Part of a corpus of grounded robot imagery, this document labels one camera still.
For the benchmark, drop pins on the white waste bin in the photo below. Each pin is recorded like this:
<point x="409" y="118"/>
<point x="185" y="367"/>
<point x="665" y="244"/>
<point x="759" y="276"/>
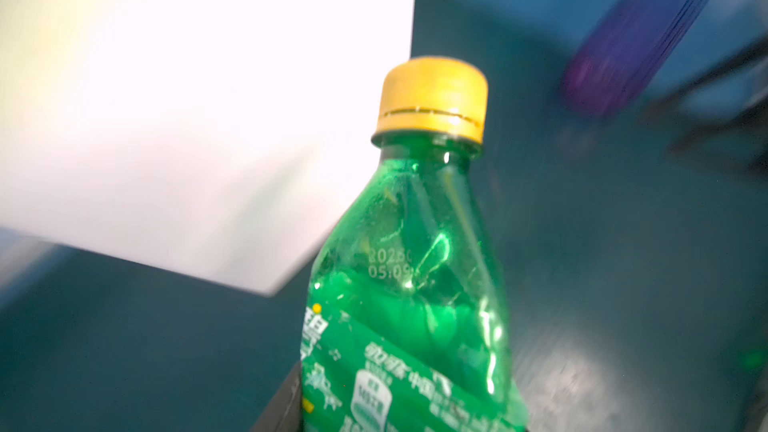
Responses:
<point x="219" y="139"/>

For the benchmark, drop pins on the blue glass vase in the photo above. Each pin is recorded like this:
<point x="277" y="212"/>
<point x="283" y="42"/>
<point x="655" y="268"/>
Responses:
<point x="621" y="56"/>

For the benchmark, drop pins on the green plastic bottle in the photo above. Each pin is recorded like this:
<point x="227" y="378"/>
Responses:
<point x="406" y="325"/>

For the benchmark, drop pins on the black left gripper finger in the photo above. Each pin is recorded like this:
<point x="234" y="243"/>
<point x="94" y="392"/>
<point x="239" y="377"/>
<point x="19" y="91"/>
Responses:
<point x="284" y="413"/>

